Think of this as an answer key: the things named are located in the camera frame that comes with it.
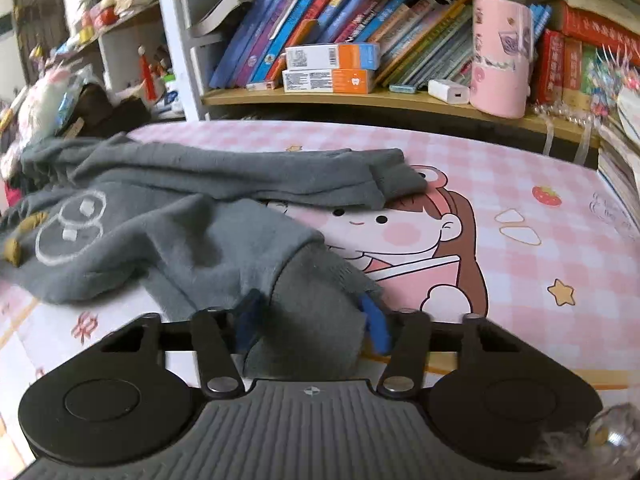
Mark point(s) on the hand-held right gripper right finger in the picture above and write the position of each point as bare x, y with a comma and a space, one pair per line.
378, 330

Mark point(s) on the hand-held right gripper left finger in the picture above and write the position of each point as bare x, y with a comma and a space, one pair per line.
246, 327

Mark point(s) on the grey knit sweater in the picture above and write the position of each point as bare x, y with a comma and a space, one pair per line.
175, 240

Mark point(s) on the pink checked cartoon table mat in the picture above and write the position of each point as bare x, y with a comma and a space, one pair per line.
525, 260

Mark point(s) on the light blue eraser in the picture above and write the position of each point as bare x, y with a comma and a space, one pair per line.
402, 88

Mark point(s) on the white charger plug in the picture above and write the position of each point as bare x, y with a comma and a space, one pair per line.
449, 91

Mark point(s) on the orange and white carton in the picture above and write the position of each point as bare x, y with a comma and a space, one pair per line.
332, 56
327, 81

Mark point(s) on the clear crystal ball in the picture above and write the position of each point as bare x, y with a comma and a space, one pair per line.
612, 435

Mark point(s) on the dark brown bag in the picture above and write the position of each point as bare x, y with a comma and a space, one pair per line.
107, 110

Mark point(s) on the stack of books and papers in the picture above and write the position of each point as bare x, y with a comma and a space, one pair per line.
620, 160

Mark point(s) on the pink cylindrical container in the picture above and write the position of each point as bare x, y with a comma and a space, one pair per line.
500, 60

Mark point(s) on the clear plastic bag with plush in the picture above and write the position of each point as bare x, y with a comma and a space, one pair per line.
55, 100

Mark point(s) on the white side shelf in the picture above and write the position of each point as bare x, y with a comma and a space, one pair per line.
130, 45

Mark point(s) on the row of colourful leaning books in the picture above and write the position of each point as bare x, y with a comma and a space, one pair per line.
320, 25

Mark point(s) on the red upright book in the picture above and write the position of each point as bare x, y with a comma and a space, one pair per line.
547, 67

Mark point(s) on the grey thick book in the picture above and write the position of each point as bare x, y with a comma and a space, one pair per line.
225, 10

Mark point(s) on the thick red lying book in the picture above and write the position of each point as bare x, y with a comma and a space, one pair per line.
600, 30

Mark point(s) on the wooden bookshelf with white frame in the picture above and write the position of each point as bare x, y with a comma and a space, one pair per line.
350, 102

